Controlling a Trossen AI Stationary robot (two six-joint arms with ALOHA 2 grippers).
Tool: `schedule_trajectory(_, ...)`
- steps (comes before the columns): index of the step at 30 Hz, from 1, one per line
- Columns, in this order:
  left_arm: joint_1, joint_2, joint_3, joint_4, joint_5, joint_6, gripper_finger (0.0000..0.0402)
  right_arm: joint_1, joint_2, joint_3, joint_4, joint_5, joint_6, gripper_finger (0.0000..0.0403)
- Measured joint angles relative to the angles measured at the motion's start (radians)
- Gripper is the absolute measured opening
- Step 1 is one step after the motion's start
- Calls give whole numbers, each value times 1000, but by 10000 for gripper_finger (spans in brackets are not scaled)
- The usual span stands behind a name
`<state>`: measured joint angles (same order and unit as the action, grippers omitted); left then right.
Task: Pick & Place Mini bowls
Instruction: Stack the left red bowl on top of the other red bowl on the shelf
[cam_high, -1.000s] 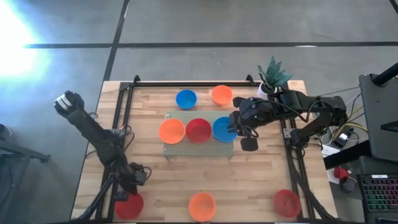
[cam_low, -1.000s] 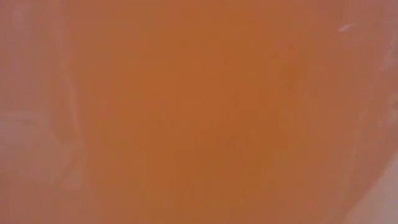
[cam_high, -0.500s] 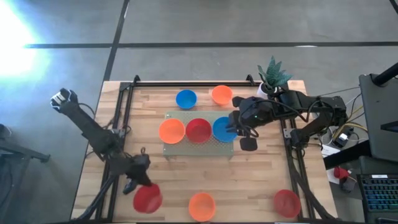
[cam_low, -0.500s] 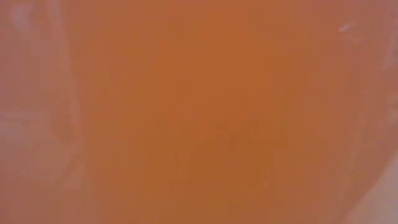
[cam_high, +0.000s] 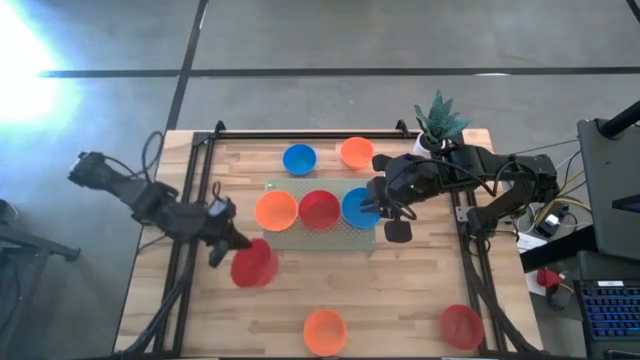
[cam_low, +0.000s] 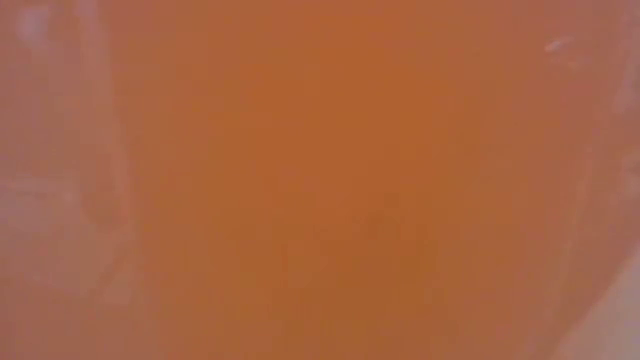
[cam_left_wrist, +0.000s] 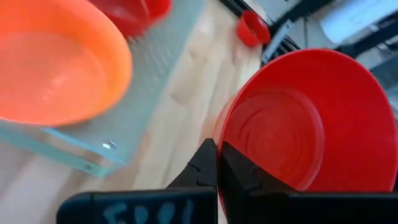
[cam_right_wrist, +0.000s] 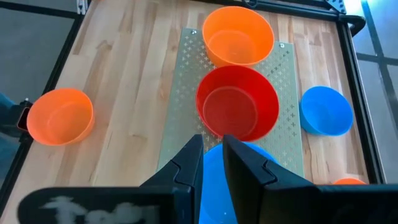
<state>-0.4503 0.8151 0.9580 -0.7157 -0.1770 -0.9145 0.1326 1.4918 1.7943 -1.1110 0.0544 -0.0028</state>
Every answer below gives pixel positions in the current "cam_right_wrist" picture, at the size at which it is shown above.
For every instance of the green perforated metal shelf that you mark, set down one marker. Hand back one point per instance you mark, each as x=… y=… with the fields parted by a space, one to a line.
x=186 y=109

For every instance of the blue plastic mini bowl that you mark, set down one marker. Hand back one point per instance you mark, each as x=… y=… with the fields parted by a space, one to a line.
x=326 y=112
x=214 y=193

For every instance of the orange plastic mini bowl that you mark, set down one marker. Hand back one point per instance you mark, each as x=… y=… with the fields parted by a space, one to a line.
x=237 y=40
x=349 y=181
x=60 y=118

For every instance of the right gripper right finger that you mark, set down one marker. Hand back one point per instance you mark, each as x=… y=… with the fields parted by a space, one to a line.
x=245 y=174

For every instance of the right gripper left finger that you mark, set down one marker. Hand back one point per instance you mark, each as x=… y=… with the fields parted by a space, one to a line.
x=189 y=168

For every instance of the red plastic mini bowl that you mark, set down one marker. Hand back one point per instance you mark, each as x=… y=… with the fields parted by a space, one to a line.
x=236 y=105

